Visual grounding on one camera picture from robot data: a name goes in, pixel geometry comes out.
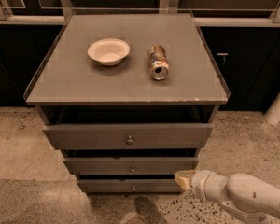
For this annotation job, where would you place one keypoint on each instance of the grey drawer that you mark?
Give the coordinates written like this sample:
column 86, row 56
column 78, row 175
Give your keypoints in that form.
column 128, row 184
column 131, row 165
column 128, row 136

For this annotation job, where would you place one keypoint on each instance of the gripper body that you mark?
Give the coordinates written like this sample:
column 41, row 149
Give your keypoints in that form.
column 200, row 181

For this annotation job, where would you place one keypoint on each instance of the grey bottom drawer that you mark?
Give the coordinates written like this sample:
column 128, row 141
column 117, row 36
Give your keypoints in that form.
column 128, row 184

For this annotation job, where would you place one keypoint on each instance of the grey drawer cabinet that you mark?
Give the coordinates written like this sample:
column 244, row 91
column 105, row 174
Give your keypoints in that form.
column 70, row 77

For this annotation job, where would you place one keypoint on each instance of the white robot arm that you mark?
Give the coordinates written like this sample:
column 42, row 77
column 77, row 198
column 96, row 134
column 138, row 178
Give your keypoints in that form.
column 245, row 197

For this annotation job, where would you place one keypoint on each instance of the white cylindrical robot base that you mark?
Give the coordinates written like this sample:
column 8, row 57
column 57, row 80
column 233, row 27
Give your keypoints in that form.
column 272, row 115

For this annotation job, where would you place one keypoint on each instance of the white paper bowl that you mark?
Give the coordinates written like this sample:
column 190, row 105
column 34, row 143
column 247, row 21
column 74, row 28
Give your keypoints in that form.
column 108, row 51

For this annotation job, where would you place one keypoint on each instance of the dark right cabinet handle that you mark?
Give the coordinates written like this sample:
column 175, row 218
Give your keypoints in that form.
column 224, row 56

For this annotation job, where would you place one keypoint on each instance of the crushed soda can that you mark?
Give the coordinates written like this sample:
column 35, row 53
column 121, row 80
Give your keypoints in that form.
column 157, row 62

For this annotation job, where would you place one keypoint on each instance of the metal railing frame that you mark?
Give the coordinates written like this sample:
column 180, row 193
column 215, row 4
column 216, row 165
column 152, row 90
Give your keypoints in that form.
column 204, row 13

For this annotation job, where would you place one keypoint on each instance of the grey top drawer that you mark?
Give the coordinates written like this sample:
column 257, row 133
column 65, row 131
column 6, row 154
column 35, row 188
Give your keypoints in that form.
column 128, row 136

